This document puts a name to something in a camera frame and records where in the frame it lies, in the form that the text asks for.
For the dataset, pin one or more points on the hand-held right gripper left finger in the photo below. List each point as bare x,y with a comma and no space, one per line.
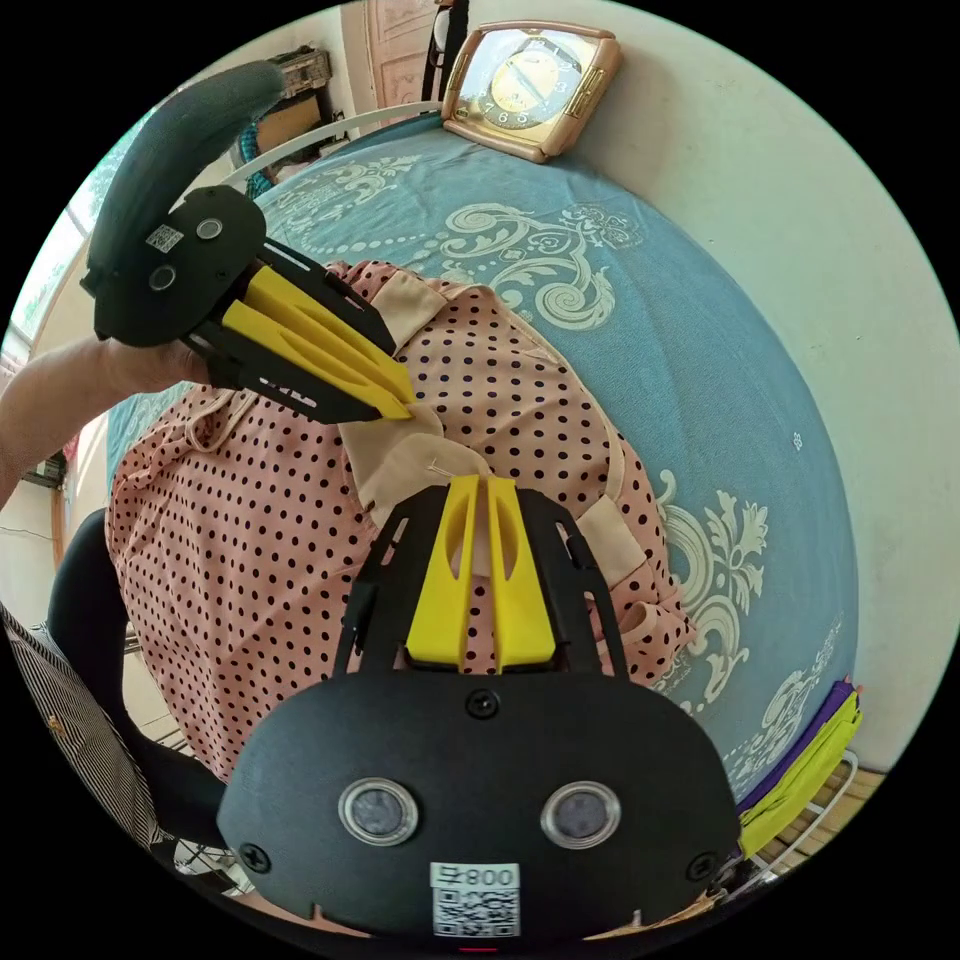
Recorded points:
439,592

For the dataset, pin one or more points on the person's left forearm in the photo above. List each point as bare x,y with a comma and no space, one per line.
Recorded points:
37,420

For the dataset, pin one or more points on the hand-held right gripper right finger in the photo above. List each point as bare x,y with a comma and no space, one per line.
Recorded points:
525,600

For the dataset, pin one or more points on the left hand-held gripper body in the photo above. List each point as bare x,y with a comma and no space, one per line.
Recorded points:
150,300

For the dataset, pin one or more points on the pile of clothes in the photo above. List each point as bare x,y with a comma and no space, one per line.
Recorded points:
810,772

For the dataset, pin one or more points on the pink door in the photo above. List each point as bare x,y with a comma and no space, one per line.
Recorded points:
405,52

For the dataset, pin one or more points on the pink and gold clock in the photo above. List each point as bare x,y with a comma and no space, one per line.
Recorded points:
525,82

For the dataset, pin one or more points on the pink dotted t-shirt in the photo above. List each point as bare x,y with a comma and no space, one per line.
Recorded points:
262,525

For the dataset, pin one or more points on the bed with blue printed sheet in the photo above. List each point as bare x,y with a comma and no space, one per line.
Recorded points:
675,337

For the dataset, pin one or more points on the window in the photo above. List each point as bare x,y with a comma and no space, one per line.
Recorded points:
45,277

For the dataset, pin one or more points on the person's left hand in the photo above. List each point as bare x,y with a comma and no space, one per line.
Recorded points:
146,367

